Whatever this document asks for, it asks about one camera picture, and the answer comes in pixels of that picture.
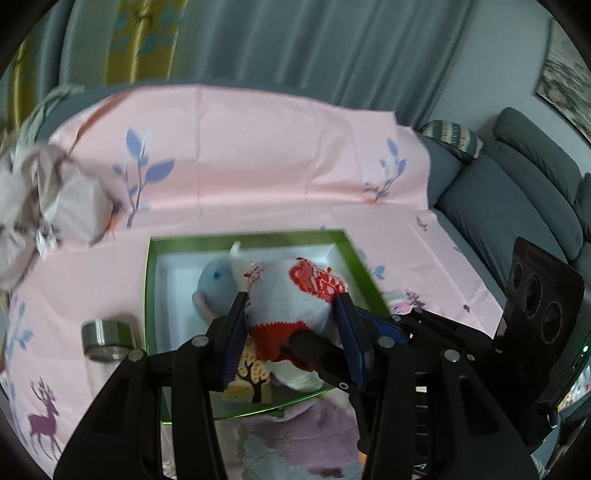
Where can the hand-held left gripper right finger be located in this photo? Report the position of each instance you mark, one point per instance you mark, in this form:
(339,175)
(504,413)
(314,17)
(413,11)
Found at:
(353,341)

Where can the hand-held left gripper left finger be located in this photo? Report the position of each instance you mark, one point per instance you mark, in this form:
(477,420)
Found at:
(231,350)

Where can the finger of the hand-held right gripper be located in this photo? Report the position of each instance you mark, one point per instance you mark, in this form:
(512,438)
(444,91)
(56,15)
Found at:
(434,330)
(314,355)

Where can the white and red knitted sock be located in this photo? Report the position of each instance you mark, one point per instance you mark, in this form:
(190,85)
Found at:
(286,300)

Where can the blue plush toy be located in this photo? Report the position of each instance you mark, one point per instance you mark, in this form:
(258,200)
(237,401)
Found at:
(214,288)

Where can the green cardboard box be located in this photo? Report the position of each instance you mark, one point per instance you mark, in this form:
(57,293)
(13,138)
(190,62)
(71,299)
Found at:
(152,295)

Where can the yellow tree print cloth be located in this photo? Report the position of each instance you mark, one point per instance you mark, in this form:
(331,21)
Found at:
(251,376)

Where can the small pink and white item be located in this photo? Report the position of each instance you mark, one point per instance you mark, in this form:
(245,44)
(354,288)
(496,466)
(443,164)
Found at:
(401,303)

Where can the purple mesh bath pouf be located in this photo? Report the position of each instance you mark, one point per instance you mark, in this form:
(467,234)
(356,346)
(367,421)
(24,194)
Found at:
(300,438)

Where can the clear glass bottle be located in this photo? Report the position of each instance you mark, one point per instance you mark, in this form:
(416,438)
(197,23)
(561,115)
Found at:
(106,339)

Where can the grey sofa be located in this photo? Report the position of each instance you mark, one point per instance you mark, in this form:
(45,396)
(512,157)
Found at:
(498,203)

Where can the pink printed bed sheet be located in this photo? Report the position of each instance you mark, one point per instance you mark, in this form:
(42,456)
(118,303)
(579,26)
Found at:
(258,161)

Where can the patterned cushion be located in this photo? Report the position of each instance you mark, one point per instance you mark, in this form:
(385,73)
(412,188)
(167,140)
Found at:
(455,138)

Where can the crumpled white tissue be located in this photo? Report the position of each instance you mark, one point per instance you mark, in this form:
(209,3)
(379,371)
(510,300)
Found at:
(47,240)

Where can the crumpled beige cloth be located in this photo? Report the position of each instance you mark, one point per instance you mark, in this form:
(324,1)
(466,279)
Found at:
(55,198)

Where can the grey curtain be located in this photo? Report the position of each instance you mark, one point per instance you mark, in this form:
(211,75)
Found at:
(300,41)

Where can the yellow patterned curtain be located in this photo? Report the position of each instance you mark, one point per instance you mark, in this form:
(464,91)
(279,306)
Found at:
(138,37)

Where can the framed wall picture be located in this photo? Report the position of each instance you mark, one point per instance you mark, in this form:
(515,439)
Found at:
(568,78)

